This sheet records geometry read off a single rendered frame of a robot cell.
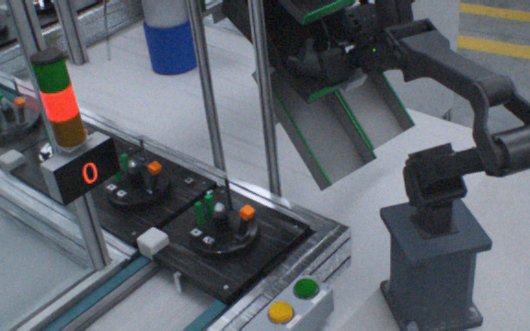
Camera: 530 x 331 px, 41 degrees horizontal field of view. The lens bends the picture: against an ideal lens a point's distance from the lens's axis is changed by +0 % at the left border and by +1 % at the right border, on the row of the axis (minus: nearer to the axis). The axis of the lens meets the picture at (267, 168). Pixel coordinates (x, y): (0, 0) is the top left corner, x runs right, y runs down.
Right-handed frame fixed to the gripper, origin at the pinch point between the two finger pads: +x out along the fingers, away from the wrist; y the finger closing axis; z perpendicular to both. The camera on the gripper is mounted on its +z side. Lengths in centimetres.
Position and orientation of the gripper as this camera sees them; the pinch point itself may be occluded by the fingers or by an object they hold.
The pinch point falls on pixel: (351, 54)
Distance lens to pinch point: 132.8
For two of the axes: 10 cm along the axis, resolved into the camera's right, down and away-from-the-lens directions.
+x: -4.4, -1.1, 8.9
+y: -8.5, 3.7, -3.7
